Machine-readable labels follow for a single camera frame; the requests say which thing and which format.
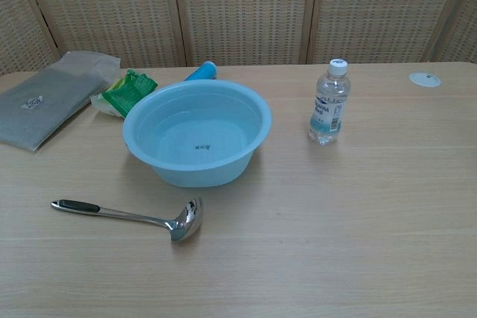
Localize light blue plastic basin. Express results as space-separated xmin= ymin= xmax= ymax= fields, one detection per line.
xmin=122 ymin=79 xmax=273 ymax=188

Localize clear plastic water bottle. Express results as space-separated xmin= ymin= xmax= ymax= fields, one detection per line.
xmin=307 ymin=58 xmax=352 ymax=146

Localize blue cylindrical tube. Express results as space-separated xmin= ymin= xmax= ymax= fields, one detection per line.
xmin=183 ymin=60 xmax=218 ymax=82

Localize metal ladle black handle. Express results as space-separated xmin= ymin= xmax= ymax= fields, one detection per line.
xmin=51 ymin=197 xmax=204 ymax=244

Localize green snack packet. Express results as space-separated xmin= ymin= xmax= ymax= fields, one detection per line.
xmin=90 ymin=68 xmax=158 ymax=118

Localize grey cloth in clear bag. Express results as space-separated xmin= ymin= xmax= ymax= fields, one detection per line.
xmin=0 ymin=51 xmax=122 ymax=153

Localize white round cable grommet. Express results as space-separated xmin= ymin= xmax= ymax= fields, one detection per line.
xmin=408 ymin=71 xmax=442 ymax=88

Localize woven rattan folding screen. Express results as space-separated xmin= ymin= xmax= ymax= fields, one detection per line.
xmin=0 ymin=0 xmax=477 ymax=77

